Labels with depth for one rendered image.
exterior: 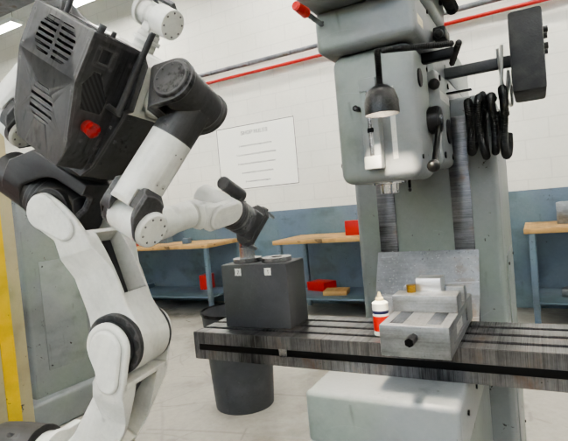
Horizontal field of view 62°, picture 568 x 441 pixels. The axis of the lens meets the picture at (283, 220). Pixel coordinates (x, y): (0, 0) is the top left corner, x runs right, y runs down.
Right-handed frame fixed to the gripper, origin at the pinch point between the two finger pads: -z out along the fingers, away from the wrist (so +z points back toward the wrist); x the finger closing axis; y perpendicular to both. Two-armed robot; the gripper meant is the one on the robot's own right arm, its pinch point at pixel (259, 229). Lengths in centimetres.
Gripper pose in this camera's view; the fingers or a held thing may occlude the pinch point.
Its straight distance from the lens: 141.5
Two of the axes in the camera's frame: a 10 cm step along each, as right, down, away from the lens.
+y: -7.7, -4.0, 4.9
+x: 4.9, -8.7, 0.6
